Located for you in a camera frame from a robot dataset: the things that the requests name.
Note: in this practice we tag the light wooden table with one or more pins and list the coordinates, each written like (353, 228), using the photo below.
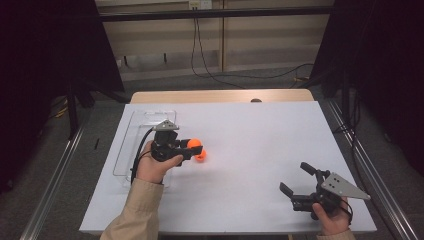
(200, 96)

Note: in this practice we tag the aluminium floor rail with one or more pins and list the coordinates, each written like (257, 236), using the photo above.
(366, 166)
(50, 196)

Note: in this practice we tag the black metal stand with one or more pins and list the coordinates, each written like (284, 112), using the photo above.
(71, 113)

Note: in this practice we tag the clear plastic tray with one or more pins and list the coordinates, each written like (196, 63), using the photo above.
(133, 146)

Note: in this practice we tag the person's right hand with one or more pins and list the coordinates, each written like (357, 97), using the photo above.
(331, 221)

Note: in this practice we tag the black curtain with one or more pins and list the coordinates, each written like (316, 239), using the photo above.
(383, 50)
(40, 50)

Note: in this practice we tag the white table board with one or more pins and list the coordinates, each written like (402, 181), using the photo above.
(250, 140)

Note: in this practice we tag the small black floor item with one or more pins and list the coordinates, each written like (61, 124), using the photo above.
(96, 144)

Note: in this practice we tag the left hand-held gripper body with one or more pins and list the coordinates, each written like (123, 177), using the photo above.
(165, 146)

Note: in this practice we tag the person's left hand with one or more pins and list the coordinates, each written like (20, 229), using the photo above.
(153, 170)

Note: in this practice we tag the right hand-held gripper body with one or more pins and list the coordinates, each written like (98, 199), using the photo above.
(336, 188)

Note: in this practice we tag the white wall socket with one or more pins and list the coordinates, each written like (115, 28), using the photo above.
(200, 4)

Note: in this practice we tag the black horizontal bar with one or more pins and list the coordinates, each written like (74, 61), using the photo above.
(216, 13)

